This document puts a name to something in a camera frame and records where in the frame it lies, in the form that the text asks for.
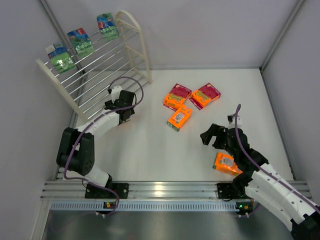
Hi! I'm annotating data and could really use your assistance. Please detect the orange box barcode side up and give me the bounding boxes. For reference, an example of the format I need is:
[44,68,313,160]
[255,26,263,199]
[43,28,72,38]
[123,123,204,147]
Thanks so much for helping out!
[167,104,193,132]

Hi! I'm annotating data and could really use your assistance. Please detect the blue green Vileda sponge pack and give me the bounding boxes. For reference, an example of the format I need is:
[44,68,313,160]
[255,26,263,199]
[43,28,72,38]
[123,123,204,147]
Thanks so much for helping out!
[45,41,75,74]

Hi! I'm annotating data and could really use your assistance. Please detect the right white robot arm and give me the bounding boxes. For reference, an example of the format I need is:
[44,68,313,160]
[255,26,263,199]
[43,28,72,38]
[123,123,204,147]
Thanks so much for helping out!
[200,116,320,240]

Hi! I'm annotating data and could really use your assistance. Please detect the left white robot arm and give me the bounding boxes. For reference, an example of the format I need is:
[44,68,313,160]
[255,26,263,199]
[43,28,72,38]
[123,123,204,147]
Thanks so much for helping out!
[56,85,137,189]

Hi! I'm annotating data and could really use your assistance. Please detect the orange box near right arm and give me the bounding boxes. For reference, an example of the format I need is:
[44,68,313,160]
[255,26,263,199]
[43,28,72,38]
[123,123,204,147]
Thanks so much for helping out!
[213,152,242,176]

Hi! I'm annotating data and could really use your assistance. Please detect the orange pink Scrub Mommy box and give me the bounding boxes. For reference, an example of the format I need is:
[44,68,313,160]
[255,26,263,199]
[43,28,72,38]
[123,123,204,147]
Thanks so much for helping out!
[163,83,192,111]

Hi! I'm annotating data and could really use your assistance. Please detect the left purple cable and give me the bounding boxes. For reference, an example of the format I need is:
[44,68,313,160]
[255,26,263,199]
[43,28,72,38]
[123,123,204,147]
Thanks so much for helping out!
[62,76,145,218]

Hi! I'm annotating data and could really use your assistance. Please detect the cream chrome wire shelf rack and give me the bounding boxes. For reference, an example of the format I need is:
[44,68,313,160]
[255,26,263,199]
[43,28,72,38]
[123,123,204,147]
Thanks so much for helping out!
[36,10,153,127]

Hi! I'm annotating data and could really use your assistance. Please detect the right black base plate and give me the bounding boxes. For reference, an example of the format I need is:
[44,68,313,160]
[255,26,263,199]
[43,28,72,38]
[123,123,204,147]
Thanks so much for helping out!
[217,182,242,201]

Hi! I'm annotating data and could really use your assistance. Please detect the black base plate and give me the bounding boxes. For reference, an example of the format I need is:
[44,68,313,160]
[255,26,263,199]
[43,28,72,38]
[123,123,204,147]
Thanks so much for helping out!
[84,183,129,199]
[217,182,242,201]

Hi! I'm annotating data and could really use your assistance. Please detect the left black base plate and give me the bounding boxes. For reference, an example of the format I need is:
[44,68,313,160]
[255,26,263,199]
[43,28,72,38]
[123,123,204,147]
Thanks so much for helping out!
[84,183,129,199]

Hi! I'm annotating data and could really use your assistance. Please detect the aluminium mounting rail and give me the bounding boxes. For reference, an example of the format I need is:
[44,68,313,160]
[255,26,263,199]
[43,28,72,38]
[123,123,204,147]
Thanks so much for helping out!
[39,180,312,212]

